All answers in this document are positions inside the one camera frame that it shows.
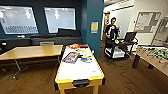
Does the grey chair back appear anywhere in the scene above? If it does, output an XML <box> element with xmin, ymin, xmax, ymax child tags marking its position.
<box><xmin>39</xmin><ymin>41</ymin><xmax>54</xmax><ymax>47</ymax></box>

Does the black cushion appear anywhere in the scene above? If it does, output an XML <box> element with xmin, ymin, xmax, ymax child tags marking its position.
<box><xmin>57</xmin><ymin>28</ymin><xmax>82</xmax><ymax>38</ymax></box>

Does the foosball table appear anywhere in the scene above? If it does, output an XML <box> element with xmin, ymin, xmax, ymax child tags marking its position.
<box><xmin>136</xmin><ymin>44</ymin><xmax>168</xmax><ymax>78</ymax></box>

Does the black monitor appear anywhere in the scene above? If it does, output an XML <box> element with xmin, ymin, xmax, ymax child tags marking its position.
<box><xmin>123</xmin><ymin>31</ymin><xmax>138</xmax><ymax>43</ymax></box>

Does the dark grey bench sofa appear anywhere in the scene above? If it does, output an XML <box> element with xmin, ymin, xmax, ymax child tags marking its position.
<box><xmin>0</xmin><ymin>35</ymin><xmax>83</xmax><ymax>51</ymax></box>

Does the white yellow air hockey table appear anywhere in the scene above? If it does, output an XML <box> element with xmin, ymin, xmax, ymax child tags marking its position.
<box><xmin>54</xmin><ymin>44</ymin><xmax>106</xmax><ymax>94</ymax></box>

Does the red long box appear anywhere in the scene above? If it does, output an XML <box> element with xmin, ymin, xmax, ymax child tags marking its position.
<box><xmin>79</xmin><ymin>44</ymin><xmax>90</xmax><ymax>49</ymax></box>

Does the black wheeled cart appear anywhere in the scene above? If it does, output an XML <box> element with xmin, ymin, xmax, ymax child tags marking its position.
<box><xmin>103</xmin><ymin>31</ymin><xmax>139</xmax><ymax>64</ymax></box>

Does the large wooden table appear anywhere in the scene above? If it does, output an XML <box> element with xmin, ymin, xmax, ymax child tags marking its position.
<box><xmin>0</xmin><ymin>44</ymin><xmax>64</xmax><ymax>80</ymax></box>

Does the grey bulletin board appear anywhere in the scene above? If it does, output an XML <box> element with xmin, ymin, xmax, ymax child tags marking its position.
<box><xmin>134</xmin><ymin>11</ymin><xmax>162</xmax><ymax>34</ymax></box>

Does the white storage bin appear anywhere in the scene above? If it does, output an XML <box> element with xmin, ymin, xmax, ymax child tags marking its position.
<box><xmin>105</xmin><ymin>48</ymin><xmax>126</xmax><ymax>59</ymax></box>

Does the person in black shirt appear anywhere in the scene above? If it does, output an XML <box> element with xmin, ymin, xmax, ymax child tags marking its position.
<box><xmin>104</xmin><ymin>17</ymin><xmax>122</xmax><ymax>48</ymax></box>

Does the blue paddle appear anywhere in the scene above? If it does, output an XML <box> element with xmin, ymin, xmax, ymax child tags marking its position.
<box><xmin>80</xmin><ymin>57</ymin><xmax>93</xmax><ymax>64</ymax></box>

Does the wide window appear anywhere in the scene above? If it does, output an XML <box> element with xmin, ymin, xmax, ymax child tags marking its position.
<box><xmin>0</xmin><ymin>5</ymin><xmax>39</xmax><ymax>35</ymax></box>
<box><xmin>44</xmin><ymin>7</ymin><xmax>77</xmax><ymax>34</ymax></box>

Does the orange game box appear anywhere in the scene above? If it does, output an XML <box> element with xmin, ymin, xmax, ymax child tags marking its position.
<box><xmin>69</xmin><ymin>43</ymin><xmax>81</xmax><ymax>50</ymax></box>

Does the yellow paddle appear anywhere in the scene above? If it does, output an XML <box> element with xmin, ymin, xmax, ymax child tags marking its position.
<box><xmin>80</xmin><ymin>54</ymin><xmax>90</xmax><ymax>59</ymax></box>

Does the blue picture book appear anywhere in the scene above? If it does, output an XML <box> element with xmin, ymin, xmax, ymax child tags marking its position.
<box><xmin>62</xmin><ymin>51</ymin><xmax>81</xmax><ymax>64</ymax></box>

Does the black cylinder bin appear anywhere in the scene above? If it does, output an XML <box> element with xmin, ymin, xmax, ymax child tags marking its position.
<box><xmin>132</xmin><ymin>54</ymin><xmax>141</xmax><ymax>70</ymax></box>

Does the yellow wall poster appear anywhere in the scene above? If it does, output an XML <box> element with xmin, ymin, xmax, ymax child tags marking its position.
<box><xmin>90</xmin><ymin>21</ymin><xmax>100</xmax><ymax>34</ymax></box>

